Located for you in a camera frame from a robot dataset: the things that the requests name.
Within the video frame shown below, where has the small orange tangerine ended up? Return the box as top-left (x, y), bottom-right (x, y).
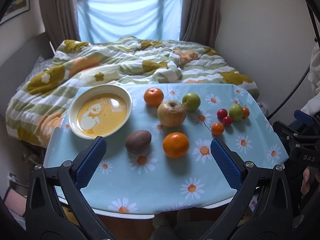
top-left (211, 122), bottom-right (225, 136)
top-left (242, 107), bottom-right (250, 119)

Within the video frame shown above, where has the small green apple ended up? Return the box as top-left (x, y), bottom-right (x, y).
top-left (228, 104), bottom-right (244, 121)

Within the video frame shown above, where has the red cherry tomato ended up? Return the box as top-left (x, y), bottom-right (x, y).
top-left (216, 108), bottom-right (228, 120)
top-left (222, 116), bottom-right (233, 127)

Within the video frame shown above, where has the brown kiwi fruit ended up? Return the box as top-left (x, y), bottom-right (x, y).
top-left (125, 130), bottom-right (152, 154)

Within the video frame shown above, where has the large orange mandarin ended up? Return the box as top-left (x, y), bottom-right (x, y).
top-left (162, 132), bottom-right (189, 159)

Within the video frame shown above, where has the large green apple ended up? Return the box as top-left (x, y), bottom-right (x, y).
top-left (182, 93), bottom-right (201, 111)

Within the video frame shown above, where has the yellow brown apple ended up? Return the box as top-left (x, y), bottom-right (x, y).
top-left (157, 100), bottom-right (187, 128)

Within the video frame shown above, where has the person's right hand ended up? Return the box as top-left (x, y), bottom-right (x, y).
top-left (300, 167), bottom-right (320, 195)

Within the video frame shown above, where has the blue daisy tablecloth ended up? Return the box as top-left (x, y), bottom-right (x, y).
top-left (43, 83), bottom-right (290, 215)

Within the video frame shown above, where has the green floral striped duvet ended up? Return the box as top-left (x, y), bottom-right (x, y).
top-left (5, 36), bottom-right (260, 147)

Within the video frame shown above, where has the cream duck bowl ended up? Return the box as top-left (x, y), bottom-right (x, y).
top-left (68, 85), bottom-right (133, 140)

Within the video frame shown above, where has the grey bed headboard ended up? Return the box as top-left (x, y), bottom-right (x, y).
top-left (0, 33), bottom-right (54, 117)

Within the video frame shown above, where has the right grey curtain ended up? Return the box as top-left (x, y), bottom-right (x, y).
top-left (180, 0), bottom-right (220, 48)

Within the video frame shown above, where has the grey curtain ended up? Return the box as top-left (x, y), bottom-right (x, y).
top-left (180, 0), bottom-right (220, 48)
top-left (39, 0), bottom-right (80, 49)

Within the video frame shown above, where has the blue window cloth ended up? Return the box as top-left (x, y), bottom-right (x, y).
top-left (77, 0), bottom-right (183, 43)

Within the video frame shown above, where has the left grey curtain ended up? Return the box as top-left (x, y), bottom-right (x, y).
top-left (39, 0), bottom-right (80, 49)

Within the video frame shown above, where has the black cable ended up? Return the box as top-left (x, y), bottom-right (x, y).
top-left (267, 2), bottom-right (320, 120)

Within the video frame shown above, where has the framed wall picture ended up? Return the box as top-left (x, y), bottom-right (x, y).
top-left (0, 0), bottom-right (30, 26)

